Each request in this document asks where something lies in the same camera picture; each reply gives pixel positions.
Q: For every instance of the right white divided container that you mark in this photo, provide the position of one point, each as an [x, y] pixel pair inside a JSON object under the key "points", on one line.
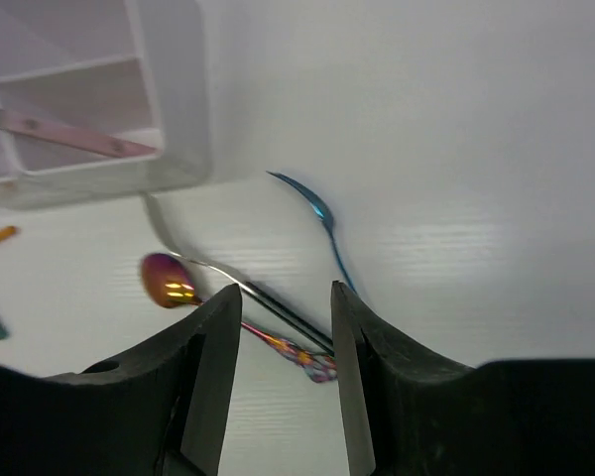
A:
{"points": [[133, 70]]}

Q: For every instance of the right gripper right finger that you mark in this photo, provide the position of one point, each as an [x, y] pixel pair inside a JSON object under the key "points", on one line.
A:
{"points": [[407, 410]]}

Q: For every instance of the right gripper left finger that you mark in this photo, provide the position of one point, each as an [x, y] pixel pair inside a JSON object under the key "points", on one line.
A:
{"points": [[158, 408]]}

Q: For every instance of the pink handled silver fork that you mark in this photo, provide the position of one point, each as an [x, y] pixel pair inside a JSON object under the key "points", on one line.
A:
{"points": [[73, 137]]}

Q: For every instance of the blue metal fork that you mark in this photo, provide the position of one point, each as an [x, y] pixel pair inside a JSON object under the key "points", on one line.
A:
{"points": [[325, 217]]}

